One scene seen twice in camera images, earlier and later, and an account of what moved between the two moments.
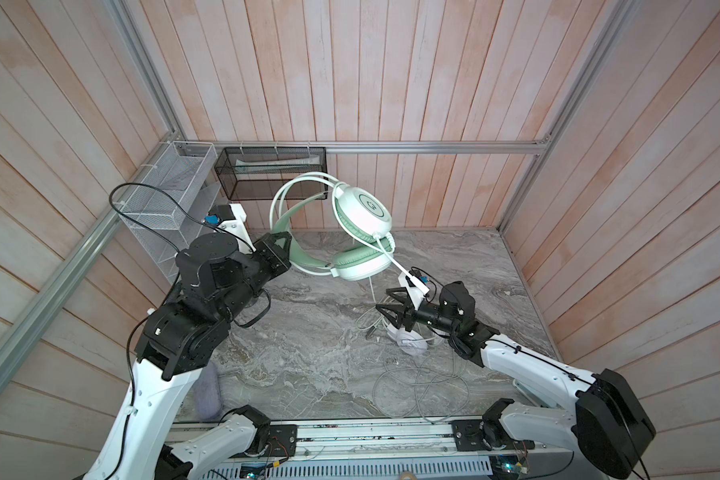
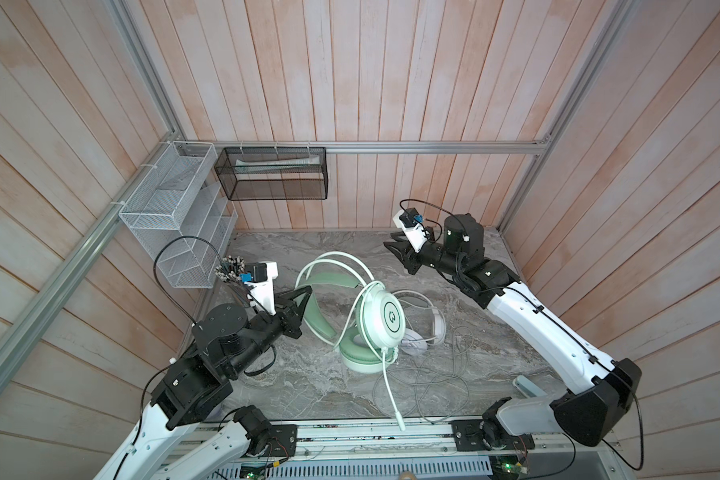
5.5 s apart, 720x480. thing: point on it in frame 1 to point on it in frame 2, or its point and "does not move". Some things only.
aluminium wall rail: [364, 144] does not move
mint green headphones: [333, 229] to [370, 346]
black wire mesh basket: [257, 173] does not move
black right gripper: [403, 314] to [409, 258]
